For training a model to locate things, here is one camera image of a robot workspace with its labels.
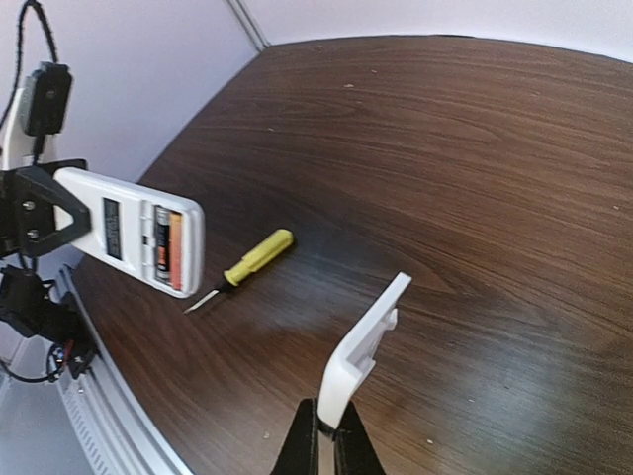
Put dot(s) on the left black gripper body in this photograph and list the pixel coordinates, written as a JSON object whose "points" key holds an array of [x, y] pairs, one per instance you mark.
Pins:
{"points": [[9, 241]]}

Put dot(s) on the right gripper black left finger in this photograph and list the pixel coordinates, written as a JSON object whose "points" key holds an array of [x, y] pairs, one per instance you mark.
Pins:
{"points": [[299, 452]]}

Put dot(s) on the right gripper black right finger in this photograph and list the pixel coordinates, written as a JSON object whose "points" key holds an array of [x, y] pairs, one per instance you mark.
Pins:
{"points": [[354, 453]]}

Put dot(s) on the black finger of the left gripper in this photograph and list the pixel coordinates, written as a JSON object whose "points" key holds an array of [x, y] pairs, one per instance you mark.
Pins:
{"points": [[48, 215]]}

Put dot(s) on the white battery cover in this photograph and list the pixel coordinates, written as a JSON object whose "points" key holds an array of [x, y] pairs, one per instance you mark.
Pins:
{"points": [[353, 359]]}

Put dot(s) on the white red remote control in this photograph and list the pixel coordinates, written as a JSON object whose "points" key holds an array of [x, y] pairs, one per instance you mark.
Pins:
{"points": [[123, 228]]}

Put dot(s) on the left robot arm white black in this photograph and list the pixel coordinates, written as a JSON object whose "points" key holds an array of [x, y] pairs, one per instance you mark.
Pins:
{"points": [[22, 288]]}

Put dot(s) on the black orange battery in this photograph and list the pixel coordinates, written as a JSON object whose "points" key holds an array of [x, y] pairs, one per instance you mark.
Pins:
{"points": [[162, 270]]}

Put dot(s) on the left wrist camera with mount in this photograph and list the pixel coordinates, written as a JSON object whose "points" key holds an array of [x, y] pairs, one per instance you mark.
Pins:
{"points": [[36, 116]]}

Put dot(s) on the front aluminium rail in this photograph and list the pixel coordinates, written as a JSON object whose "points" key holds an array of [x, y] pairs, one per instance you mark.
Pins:
{"points": [[115, 433]]}

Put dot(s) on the yellow handled screwdriver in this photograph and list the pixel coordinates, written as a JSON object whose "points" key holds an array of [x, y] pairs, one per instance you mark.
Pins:
{"points": [[250, 263]]}

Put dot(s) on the left aluminium frame post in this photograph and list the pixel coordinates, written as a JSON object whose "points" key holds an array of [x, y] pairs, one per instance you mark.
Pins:
{"points": [[249, 24]]}

